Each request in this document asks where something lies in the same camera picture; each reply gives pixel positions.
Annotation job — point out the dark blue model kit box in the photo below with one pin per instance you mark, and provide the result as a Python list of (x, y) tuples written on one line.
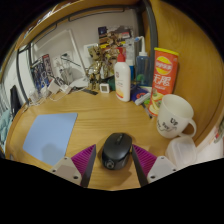
[(41, 71)]

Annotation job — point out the white power strip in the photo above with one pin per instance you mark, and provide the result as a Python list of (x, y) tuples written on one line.
[(65, 89)]

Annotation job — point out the black computer mouse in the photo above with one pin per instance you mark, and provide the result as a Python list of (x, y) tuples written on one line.
[(116, 150)]

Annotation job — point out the small white desk clock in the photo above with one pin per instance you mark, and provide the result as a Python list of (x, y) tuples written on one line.
[(104, 88)]

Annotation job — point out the black pen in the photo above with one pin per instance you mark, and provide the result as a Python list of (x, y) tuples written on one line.
[(147, 111)]

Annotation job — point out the golden robot figurine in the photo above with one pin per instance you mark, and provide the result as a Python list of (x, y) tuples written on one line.
[(95, 71)]

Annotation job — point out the colourful model box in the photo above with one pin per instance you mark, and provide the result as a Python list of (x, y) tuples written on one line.
[(113, 33)]

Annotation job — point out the blue spray bottle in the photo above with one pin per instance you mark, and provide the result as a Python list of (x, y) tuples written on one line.
[(142, 68)]

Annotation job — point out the white desk lamp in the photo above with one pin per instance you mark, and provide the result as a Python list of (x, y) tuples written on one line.
[(80, 82)]

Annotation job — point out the teal cloth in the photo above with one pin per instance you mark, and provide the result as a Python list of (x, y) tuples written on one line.
[(4, 130)]

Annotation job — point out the white charger block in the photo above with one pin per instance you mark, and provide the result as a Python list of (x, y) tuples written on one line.
[(53, 86)]

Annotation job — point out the small blue bottle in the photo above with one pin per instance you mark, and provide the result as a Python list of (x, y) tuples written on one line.
[(131, 70)]

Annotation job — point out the white wall-mounted box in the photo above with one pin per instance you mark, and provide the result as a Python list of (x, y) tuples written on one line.
[(89, 53)]

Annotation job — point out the dark green box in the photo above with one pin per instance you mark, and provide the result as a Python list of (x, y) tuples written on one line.
[(112, 83)]

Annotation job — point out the brown robot figurine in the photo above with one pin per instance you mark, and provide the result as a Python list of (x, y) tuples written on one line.
[(113, 50)]

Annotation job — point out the blue packet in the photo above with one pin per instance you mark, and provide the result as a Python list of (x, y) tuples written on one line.
[(138, 94)]

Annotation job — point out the clear jar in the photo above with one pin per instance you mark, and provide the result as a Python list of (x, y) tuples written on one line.
[(35, 96)]

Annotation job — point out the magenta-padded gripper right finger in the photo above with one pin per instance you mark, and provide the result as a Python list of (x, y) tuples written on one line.
[(151, 165)]

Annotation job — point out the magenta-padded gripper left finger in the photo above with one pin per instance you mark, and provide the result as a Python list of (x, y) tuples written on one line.
[(76, 165)]

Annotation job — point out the red chip canister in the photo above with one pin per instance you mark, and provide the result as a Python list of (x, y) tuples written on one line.
[(164, 76)]

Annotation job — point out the black ruler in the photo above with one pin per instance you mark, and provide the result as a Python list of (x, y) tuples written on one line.
[(90, 91)]

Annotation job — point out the white red-capped lotion bottle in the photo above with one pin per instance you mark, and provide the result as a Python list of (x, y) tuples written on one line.
[(122, 81)]

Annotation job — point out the black hanging bag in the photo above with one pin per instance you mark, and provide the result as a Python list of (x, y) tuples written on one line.
[(15, 100)]

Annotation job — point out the white mug with face print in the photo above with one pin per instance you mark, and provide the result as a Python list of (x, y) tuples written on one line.
[(173, 115)]

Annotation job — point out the clear plastic food container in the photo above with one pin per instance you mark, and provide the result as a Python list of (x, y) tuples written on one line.
[(181, 151)]

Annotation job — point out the dark grey metal desk frame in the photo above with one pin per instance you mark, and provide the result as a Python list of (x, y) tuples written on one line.
[(151, 33)]

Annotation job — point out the light blue mouse pad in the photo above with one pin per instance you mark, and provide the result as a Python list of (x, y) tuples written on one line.
[(50, 135)]

